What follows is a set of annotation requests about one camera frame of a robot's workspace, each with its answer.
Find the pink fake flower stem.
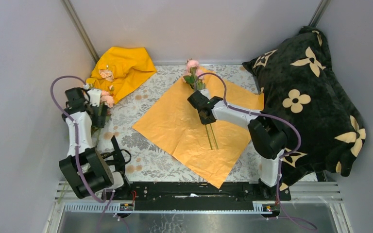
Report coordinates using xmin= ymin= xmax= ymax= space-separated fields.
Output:
xmin=91 ymin=90 xmax=115 ymax=146

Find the pink fake flower bunch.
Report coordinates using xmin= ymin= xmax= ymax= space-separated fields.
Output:
xmin=181 ymin=59 xmax=219 ymax=150

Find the orange wrapping paper sheet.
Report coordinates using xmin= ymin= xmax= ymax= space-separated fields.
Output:
xmin=133 ymin=78 xmax=251 ymax=187

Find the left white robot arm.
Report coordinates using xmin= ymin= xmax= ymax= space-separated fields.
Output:
xmin=59 ymin=87 xmax=131 ymax=200

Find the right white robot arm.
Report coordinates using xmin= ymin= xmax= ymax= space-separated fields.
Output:
xmin=187 ymin=89 xmax=291 ymax=200

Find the yellow cloth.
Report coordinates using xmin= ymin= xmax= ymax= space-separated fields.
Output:
xmin=86 ymin=47 xmax=157 ymax=104

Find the floral patterned tablecloth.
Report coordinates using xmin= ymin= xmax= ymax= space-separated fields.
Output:
xmin=93 ymin=65 xmax=261 ymax=182

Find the black floral plush blanket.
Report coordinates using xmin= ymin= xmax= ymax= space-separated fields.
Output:
xmin=243 ymin=26 xmax=366 ymax=190

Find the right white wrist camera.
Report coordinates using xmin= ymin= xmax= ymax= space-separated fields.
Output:
xmin=200 ymin=89 xmax=211 ymax=99

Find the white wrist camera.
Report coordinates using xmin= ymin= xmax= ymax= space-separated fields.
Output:
xmin=200 ymin=89 xmax=211 ymax=99
xmin=83 ymin=84 xmax=102 ymax=107

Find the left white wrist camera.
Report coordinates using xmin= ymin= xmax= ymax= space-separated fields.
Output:
xmin=83 ymin=84 xmax=102 ymax=107

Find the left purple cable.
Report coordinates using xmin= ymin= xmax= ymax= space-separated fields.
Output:
xmin=50 ymin=75 xmax=117 ymax=233

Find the purple cable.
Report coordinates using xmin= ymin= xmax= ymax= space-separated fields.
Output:
xmin=50 ymin=75 xmax=117 ymax=233
xmin=195 ymin=72 xmax=319 ymax=232

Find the black strap bundle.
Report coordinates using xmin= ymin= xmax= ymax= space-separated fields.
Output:
xmin=100 ymin=135 xmax=132 ymax=176

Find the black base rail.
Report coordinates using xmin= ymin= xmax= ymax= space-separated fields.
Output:
xmin=113 ymin=182 xmax=291 ymax=211

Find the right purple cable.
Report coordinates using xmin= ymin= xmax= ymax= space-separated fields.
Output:
xmin=195 ymin=72 xmax=319 ymax=232

